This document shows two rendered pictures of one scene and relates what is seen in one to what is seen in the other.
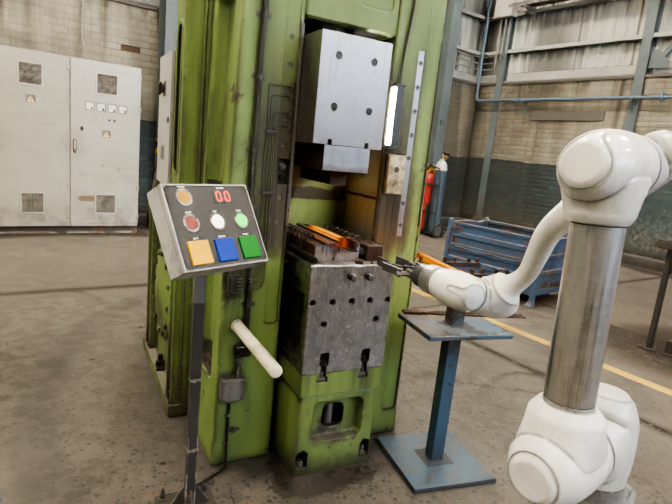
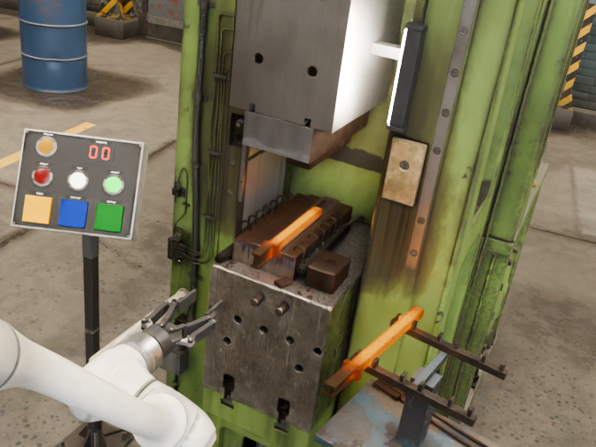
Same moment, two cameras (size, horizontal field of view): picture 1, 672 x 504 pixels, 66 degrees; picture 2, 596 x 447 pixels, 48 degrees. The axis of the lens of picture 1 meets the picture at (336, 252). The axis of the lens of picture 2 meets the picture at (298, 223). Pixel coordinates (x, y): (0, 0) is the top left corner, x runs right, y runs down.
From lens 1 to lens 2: 1.78 m
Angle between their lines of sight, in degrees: 50
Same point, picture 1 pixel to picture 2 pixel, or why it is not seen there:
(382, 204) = (381, 212)
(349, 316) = (261, 347)
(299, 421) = not seen: hidden behind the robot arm
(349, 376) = (262, 420)
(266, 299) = not seen: hidden behind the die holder
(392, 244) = (396, 277)
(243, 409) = (192, 387)
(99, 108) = not seen: outside the picture
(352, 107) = (285, 62)
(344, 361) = (254, 398)
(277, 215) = (230, 184)
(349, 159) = (280, 137)
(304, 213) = (350, 185)
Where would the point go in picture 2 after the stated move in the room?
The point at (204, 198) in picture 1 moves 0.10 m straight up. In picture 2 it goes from (73, 151) to (72, 117)
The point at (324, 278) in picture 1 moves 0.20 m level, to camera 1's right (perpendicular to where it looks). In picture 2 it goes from (226, 286) to (264, 323)
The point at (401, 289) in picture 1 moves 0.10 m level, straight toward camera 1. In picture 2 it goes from (411, 348) to (384, 356)
